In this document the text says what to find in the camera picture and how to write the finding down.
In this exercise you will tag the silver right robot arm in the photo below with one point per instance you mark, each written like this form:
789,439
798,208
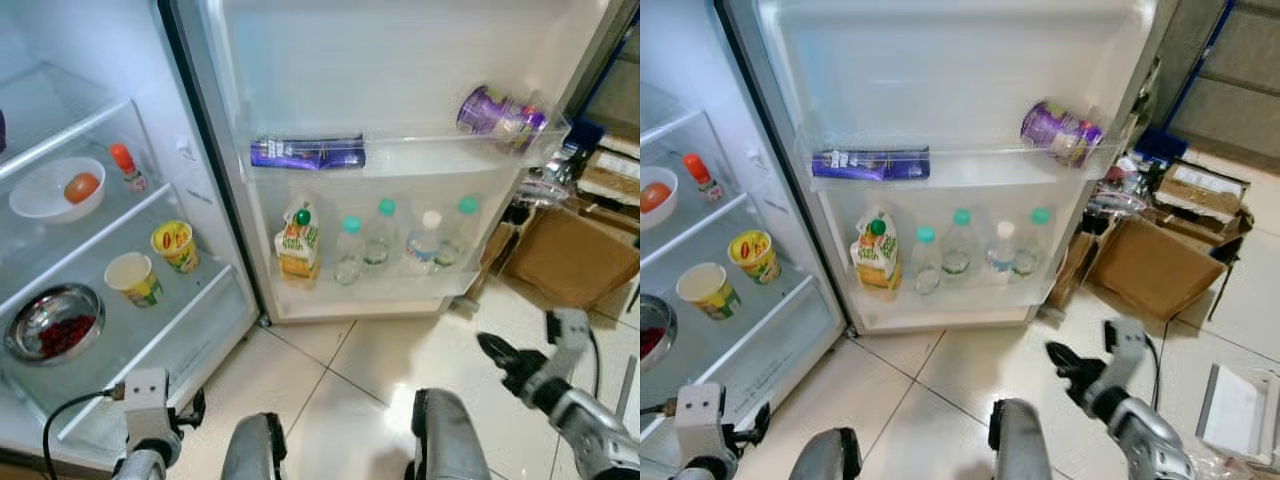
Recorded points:
595,435
1150,440

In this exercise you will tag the silver robot leg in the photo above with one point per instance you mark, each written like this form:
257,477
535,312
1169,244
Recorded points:
1020,445
838,458
250,450
448,440

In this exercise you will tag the clear fridge door bin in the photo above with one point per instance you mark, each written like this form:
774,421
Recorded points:
420,150
970,295
400,285
980,162

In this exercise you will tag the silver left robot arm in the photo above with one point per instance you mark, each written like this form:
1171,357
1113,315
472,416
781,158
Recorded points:
140,466

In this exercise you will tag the fridge door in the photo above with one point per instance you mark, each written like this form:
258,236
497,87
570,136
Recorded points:
950,60
400,60

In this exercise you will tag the white flat floor tray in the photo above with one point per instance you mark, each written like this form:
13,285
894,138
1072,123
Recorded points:
1235,410

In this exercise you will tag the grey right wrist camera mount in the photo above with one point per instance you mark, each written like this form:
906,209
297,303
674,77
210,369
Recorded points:
568,330
1128,340

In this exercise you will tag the silver left robot leg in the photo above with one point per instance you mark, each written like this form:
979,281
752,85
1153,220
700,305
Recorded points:
250,450
838,458

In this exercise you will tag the brown cardboard box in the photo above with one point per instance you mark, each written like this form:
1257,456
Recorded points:
1150,268
570,260

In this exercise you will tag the silver right robot leg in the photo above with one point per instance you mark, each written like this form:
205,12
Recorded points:
1020,445
448,440

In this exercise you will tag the red food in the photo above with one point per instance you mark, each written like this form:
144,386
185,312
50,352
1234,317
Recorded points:
650,340
66,336

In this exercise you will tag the orange tomato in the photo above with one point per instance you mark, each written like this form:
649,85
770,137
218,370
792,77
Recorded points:
82,188
656,197

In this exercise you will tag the small red cap bottle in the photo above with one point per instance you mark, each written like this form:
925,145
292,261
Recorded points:
128,170
703,178

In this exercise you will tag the steel bowl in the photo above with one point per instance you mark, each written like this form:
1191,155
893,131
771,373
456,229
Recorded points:
668,320
25,320

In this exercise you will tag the glass fridge shelf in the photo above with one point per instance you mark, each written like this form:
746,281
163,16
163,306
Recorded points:
670,115
790,330
200,320
50,110
130,215
715,215

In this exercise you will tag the blue label bottle white cap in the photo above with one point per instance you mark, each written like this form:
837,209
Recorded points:
424,245
1000,255

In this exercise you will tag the white bowl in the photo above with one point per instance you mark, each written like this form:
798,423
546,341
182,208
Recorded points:
40,195
660,175

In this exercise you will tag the purple flat packet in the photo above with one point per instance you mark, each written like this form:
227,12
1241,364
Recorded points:
308,153
870,164

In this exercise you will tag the dark blue container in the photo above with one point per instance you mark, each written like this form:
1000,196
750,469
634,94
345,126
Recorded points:
588,134
1160,146

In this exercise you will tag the cardboard box white label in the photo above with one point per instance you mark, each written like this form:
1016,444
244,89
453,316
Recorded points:
612,178
1200,190

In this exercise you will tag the open white yellow cup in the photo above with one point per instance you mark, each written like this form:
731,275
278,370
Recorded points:
135,280
710,292

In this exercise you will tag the juice carton green cap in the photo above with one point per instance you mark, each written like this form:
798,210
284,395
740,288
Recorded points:
298,245
877,255

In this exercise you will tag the yellow sealed noodle cup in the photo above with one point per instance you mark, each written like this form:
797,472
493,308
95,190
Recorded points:
753,256
176,246

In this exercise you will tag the grey cabinet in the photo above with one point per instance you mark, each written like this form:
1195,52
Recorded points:
620,90
1230,80

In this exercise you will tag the clear bottle green cap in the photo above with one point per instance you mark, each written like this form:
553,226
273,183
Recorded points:
460,235
927,265
381,240
958,248
350,255
1033,245

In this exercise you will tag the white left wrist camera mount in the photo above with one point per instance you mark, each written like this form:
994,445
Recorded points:
146,400
700,418

